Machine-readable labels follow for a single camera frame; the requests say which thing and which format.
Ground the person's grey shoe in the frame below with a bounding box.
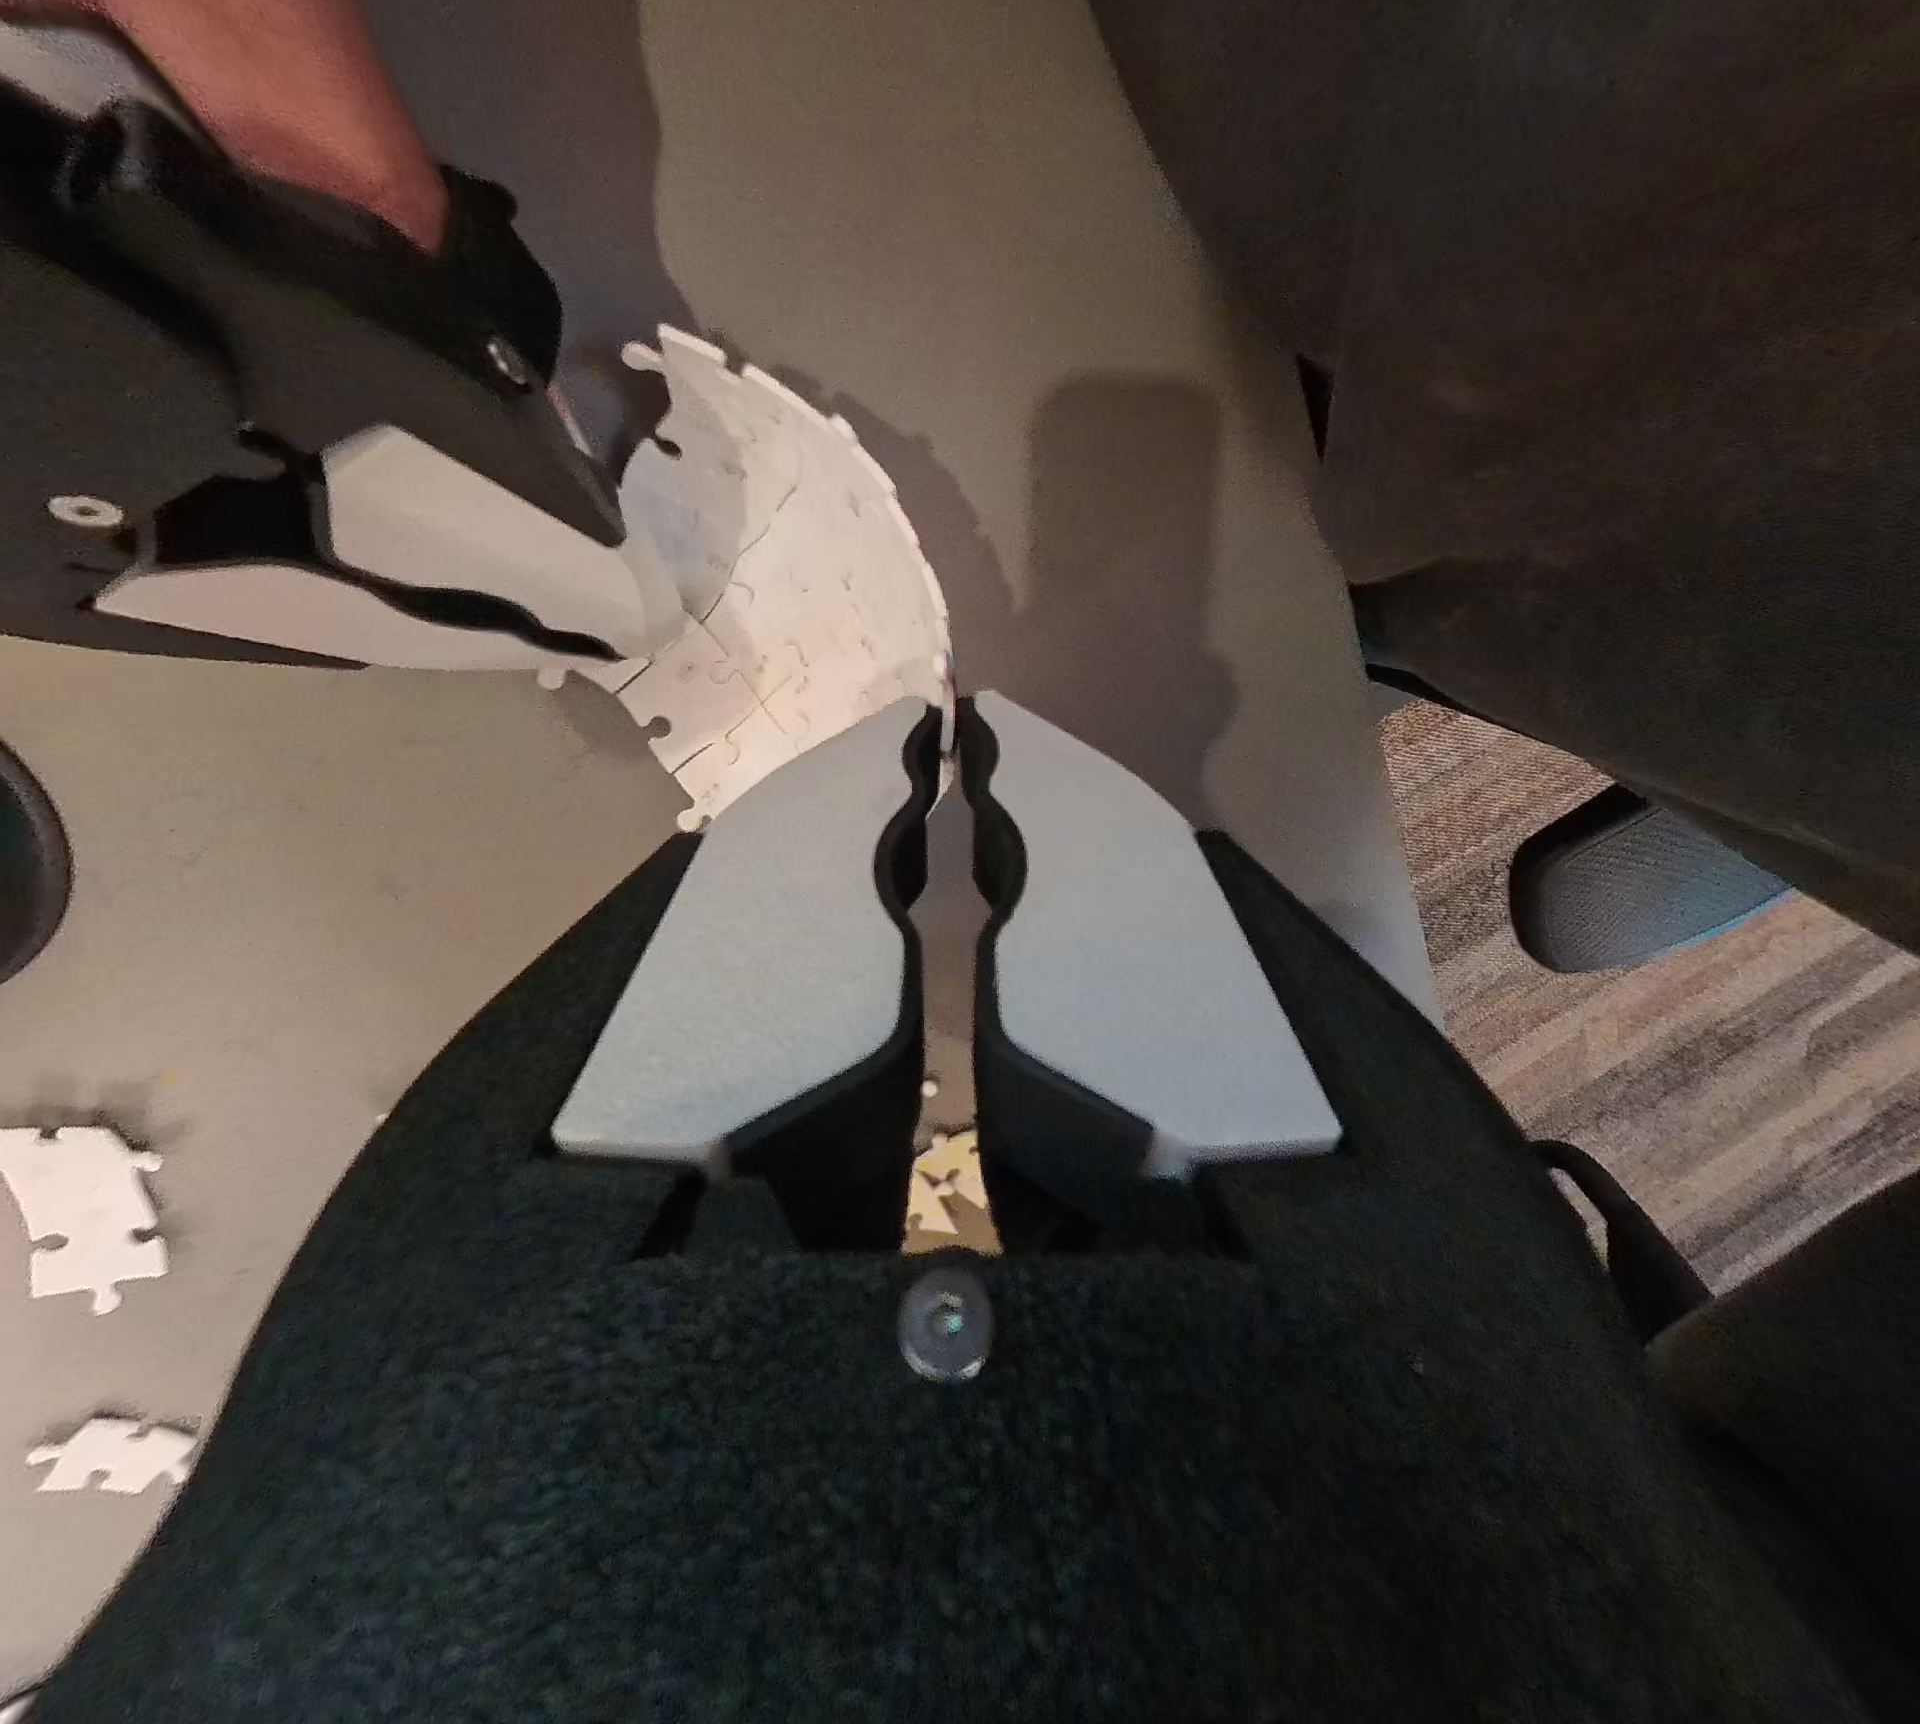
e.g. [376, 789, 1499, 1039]
[1511, 786, 1797, 978]

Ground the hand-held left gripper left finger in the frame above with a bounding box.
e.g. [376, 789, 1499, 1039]
[552, 697, 962, 1254]

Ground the curved assembled puzzle section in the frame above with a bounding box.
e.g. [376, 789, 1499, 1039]
[536, 325, 1002, 1258]

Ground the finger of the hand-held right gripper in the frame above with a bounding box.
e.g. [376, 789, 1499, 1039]
[318, 422, 696, 663]
[90, 551, 618, 676]

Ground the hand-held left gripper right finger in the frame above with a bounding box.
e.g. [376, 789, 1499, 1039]
[960, 693, 1345, 1254]

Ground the pile of white puzzle pieces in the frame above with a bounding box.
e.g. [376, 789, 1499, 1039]
[0, 1120, 207, 1505]

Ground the black round stand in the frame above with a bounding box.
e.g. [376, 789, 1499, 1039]
[0, 741, 74, 986]

